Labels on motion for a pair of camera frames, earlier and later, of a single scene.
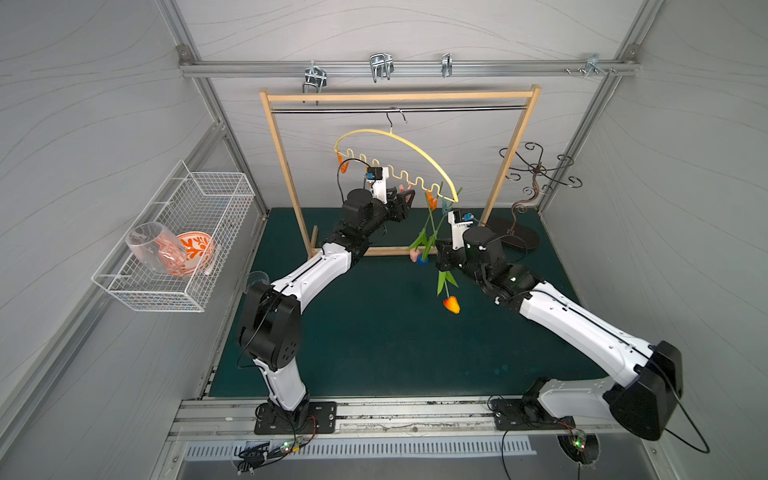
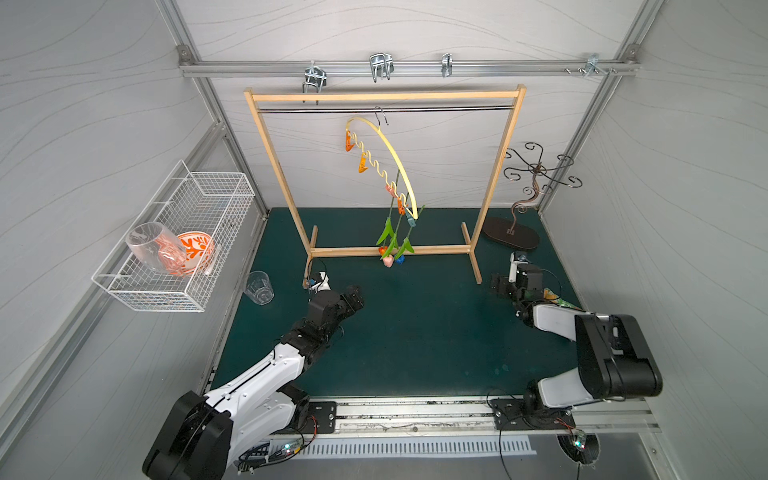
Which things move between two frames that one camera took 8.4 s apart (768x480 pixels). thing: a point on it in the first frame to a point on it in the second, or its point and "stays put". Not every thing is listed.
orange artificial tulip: (445, 277) to (384, 250)
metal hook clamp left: (314, 77) stays put
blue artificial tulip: (423, 257) to (400, 257)
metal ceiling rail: (626, 68) stays put
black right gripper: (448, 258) to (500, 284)
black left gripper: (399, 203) to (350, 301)
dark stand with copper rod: (526, 237) stays put
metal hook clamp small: (447, 65) stays put
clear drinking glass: (258, 283) stays put
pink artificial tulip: (414, 253) to (388, 256)
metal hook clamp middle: (381, 65) stays put
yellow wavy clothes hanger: (454, 198) to (376, 164)
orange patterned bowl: (199, 247) stays put
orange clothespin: (345, 165) to (348, 145)
